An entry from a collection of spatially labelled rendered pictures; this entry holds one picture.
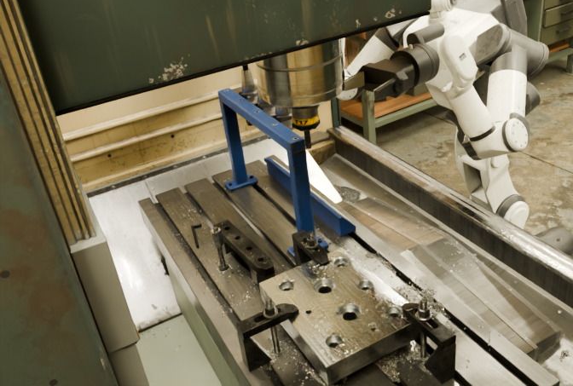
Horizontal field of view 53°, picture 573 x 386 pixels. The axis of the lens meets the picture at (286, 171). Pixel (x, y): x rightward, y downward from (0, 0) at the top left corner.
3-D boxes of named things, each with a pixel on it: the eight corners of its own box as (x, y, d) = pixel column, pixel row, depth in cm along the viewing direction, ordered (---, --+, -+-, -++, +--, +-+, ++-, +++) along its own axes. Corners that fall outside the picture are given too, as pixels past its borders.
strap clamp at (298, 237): (307, 263, 146) (301, 215, 139) (334, 291, 136) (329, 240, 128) (296, 268, 145) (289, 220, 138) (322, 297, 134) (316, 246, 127)
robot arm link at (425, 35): (402, 90, 131) (433, 75, 137) (437, 78, 122) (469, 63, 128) (384, 43, 130) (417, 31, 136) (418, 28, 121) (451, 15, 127)
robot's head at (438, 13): (423, 15, 167) (413, -11, 162) (457, 9, 161) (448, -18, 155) (416, 29, 163) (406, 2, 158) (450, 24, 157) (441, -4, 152)
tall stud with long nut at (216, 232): (226, 263, 150) (217, 223, 144) (230, 269, 148) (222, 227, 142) (217, 267, 149) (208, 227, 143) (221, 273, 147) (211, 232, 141)
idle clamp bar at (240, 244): (232, 237, 160) (227, 218, 157) (281, 283, 140) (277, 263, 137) (217, 244, 159) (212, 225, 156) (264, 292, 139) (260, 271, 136)
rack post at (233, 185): (251, 175, 191) (238, 92, 176) (258, 181, 186) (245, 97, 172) (224, 185, 187) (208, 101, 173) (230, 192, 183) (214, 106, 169)
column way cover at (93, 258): (123, 320, 135) (55, 123, 111) (188, 484, 97) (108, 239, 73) (101, 329, 134) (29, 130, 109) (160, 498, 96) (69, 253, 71)
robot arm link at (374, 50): (346, 97, 200) (388, 46, 193) (355, 111, 189) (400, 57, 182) (321, 79, 195) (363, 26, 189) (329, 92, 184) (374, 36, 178)
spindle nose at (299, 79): (243, 95, 108) (233, 32, 102) (308, 71, 116) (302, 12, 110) (296, 116, 96) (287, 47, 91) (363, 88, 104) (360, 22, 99)
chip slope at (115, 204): (298, 180, 241) (292, 123, 229) (402, 263, 185) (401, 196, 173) (88, 257, 209) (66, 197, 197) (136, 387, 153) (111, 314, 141)
